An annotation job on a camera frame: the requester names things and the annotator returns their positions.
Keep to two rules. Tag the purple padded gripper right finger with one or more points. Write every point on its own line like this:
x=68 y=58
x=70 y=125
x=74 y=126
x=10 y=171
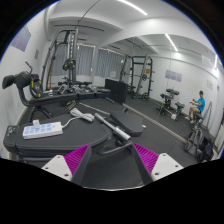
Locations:
x=153 y=166

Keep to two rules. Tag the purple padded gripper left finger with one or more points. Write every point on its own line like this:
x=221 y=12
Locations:
x=72 y=166

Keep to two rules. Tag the white charger plug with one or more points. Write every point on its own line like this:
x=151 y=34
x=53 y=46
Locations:
x=36 y=124

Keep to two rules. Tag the black padded weight bench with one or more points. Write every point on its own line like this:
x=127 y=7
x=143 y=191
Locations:
x=77 y=133

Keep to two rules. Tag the white power strip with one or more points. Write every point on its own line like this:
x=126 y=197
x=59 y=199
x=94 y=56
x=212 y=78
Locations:
x=44 y=130

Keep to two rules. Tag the silver barbell bar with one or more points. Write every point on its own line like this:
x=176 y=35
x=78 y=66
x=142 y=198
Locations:
x=116 y=130

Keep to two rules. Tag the black exercise machine with pads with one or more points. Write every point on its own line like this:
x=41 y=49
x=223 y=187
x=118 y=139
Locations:
x=40 y=98

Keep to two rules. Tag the black plyo box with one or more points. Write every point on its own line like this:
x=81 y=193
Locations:
x=118 y=90

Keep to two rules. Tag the grey window curtains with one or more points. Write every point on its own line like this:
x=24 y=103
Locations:
x=109 y=63

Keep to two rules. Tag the large wall mirror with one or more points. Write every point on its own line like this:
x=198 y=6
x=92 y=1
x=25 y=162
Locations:
x=168 y=91

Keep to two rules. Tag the black cable machine rack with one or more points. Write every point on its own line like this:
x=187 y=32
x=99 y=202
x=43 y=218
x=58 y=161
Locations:
x=70 y=38

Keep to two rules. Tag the purple wall poster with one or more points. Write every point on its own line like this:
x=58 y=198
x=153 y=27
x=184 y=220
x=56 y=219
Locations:
x=21 y=39

